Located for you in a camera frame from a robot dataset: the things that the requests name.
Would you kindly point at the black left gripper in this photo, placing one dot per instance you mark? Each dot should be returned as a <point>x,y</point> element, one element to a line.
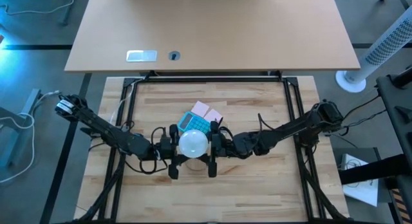
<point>162,148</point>

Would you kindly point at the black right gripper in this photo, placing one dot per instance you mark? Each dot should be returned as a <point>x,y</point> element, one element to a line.
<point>227,146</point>

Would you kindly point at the white lightbulb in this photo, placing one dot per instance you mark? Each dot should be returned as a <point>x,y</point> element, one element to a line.
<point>193,143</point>

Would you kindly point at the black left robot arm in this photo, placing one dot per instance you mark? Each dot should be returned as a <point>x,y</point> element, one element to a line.
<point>103,129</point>

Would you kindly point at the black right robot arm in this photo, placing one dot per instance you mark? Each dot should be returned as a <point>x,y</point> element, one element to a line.
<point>289,127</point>

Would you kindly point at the pink sticky note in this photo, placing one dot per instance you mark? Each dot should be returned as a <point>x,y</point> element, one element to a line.
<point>200,108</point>
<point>213,116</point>

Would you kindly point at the teal calculator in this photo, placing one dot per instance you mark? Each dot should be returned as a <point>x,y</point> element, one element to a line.
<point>193,121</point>

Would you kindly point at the light wooden desk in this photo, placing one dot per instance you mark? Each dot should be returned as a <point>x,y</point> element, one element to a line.
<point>209,27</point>

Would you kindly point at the grey metal desk leg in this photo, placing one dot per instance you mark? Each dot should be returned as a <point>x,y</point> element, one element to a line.
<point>29,105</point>

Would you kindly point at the white paper sheet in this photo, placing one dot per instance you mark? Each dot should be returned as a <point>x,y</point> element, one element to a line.
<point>363,192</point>

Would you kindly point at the black equipment stand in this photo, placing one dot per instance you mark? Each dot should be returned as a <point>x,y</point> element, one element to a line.
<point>396,98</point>

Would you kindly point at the yellow black hazard tape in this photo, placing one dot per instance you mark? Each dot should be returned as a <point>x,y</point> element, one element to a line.
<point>398,201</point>

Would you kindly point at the white tower fan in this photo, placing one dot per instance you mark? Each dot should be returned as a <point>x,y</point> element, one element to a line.
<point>383,47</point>

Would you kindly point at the black aluminium table frame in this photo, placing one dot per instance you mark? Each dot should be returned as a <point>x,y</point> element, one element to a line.
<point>209,79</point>

